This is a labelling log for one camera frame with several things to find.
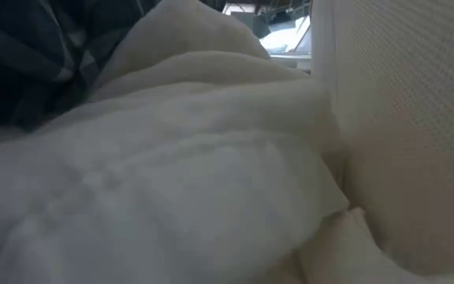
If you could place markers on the plain white garment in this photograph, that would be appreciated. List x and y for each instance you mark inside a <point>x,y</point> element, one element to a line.
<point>195,47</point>

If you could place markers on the navy plaid shirt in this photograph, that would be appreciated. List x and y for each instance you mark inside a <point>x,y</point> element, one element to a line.
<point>34,51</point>

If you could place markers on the white lace garment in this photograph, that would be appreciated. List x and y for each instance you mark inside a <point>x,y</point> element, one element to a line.
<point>152,189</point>

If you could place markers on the beige fabric storage box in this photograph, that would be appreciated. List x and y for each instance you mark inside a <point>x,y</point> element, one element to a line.
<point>408,118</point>

